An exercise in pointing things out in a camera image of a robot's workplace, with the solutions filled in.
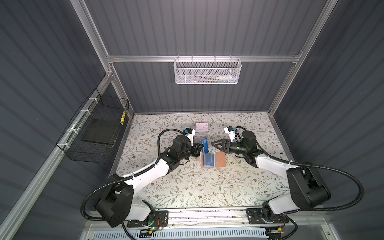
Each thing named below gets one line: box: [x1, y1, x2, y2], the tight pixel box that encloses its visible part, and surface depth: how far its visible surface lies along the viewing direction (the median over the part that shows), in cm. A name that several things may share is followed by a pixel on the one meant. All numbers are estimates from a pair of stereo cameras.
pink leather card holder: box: [200, 151, 227, 168], surface depth 93 cm
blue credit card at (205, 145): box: [203, 138, 209, 154], surface depth 85 cm
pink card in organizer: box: [195, 123, 209, 131], surface depth 102 cm
